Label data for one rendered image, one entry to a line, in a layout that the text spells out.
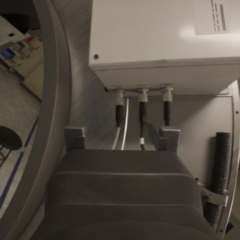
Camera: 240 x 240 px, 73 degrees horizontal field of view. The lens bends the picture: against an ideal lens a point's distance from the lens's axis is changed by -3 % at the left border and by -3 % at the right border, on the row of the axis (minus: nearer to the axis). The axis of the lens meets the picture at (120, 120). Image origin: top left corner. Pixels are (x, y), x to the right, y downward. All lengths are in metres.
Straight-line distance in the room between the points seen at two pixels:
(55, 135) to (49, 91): 0.07
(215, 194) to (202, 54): 0.18
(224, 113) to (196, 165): 0.09
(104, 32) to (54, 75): 0.13
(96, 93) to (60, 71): 0.07
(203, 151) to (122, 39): 0.20
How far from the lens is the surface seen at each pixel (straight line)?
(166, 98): 0.25
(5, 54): 5.11
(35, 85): 5.23
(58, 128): 0.30
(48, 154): 0.29
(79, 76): 0.34
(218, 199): 0.28
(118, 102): 0.26
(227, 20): 0.22
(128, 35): 0.20
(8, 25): 0.95
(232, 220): 9.28
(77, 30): 0.39
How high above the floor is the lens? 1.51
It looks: 2 degrees down
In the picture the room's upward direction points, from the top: 48 degrees clockwise
